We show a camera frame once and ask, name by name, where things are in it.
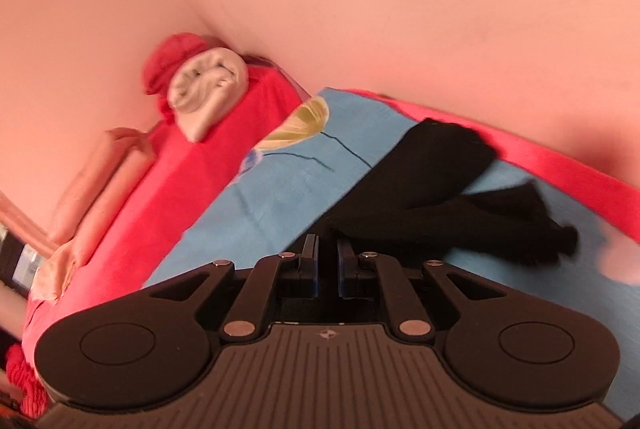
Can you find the rolled cream blanket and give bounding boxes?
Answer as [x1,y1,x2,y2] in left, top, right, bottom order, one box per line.
[167,48,248,143]

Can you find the red bed sheet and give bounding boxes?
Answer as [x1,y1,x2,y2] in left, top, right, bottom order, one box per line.
[19,63,640,355]

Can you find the red crumpled cloth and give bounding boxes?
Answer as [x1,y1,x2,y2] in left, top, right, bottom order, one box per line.
[141,32,228,124]

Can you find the black pants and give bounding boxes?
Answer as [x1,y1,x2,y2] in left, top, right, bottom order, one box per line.
[311,119,578,267]

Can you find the red folded clothes stack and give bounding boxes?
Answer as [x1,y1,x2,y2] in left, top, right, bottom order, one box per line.
[6,343,51,418]

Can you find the upper pink pillow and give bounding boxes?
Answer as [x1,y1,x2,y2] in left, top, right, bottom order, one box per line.
[47,127,149,245]

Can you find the dark window frame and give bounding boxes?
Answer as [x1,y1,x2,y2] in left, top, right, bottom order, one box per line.
[0,225,44,298]

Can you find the blue floral bed sheet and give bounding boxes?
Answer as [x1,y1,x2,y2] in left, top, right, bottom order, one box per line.
[149,89,639,415]

